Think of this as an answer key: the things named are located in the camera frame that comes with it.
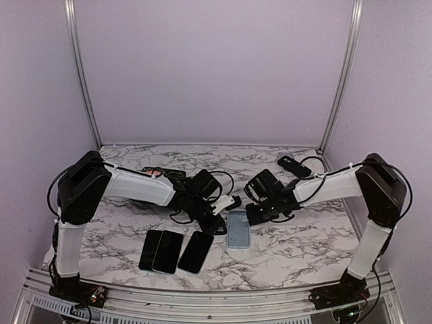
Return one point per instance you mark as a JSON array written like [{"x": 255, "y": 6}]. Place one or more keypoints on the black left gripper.
[{"x": 210, "y": 228}]

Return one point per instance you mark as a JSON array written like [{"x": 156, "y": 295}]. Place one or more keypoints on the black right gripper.
[{"x": 254, "y": 219}]

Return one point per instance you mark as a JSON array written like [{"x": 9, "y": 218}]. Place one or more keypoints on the black phone light-blue edge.
[{"x": 195, "y": 253}]

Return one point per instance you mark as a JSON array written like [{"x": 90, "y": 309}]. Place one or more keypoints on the light blue phone case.
[{"x": 238, "y": 230}]

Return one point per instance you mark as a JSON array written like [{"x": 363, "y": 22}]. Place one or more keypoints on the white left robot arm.
[{"x": 82, "y": 186}]

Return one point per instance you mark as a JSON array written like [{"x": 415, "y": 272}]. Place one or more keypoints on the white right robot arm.
[{"x": 385, "y": 190}]

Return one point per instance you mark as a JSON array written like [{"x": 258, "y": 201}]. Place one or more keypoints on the black phone middle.
[{"x": 168, "y": 252}]

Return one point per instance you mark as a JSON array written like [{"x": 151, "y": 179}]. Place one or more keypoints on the black phone case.
[{"x": 291, "y": 165}]

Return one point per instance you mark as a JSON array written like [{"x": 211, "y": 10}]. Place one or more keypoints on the black phone leftmost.
[{"x": 149, "y": 249}]

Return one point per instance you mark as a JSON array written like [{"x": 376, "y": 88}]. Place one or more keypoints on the grey phone case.
[{"x": 282, "y": 154}]

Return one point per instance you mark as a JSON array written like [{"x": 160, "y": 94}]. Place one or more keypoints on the black square floral plate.
[{"x": 168, "y": 173}]

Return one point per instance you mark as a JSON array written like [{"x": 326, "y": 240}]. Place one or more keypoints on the red white patterned bowl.
[{"x": 149, "y": 171}]

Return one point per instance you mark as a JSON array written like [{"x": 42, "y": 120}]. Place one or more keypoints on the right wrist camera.
[{"x": 255, "y": 190}]

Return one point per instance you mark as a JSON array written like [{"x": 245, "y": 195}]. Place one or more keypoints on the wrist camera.
[
  {"x": 255, "y": 190},
  {"x": 227, "y": 203}
]

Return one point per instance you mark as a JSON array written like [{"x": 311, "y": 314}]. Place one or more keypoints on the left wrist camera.
[{"x": 227, "y": 203}]

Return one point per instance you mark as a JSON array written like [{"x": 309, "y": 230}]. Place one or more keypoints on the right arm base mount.
[{"x": 348, "y": 290}]

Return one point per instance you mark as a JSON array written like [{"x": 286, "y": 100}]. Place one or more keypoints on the right aluminium frame post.
[{"x": 347, "y": 63}]

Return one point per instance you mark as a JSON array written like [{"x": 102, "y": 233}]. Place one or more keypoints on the aluminium frame post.
[
  {"x": 72, "y": 29},
  {"x": 347, "y": 63}
]

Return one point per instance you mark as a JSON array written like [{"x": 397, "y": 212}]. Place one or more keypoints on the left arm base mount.
[{"x": 75, "y": 290}]

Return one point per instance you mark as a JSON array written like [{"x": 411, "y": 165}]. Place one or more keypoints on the front aluminium rail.
[{"x": 126, "y": 304}]

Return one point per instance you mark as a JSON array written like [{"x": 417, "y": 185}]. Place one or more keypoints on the left aluminium frame post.
[{"x": 72, "y": 29}]

